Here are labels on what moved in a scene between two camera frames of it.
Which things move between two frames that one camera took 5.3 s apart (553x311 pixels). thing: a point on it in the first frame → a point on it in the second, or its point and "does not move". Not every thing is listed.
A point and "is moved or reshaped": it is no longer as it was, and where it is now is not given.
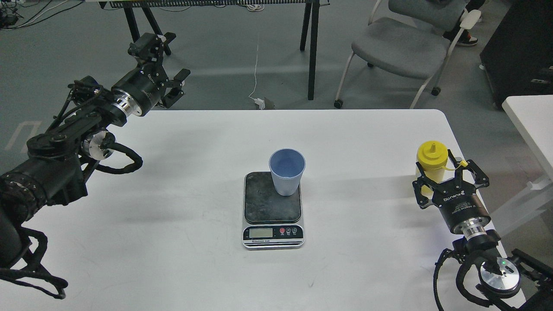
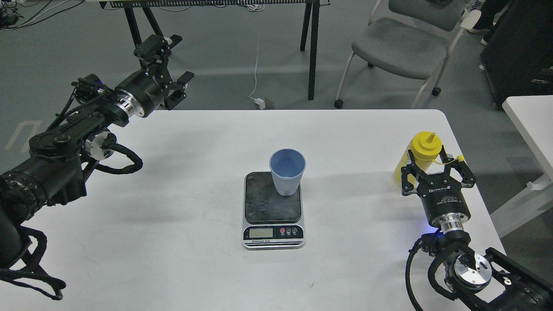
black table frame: (309, 26) does not move
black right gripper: (457, 203) → (444, 201)
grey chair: (412, 38) does not move
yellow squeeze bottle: (431, 159) is moved or reshaped
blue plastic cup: (287, 165) does not move
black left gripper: (146, 85) does not move
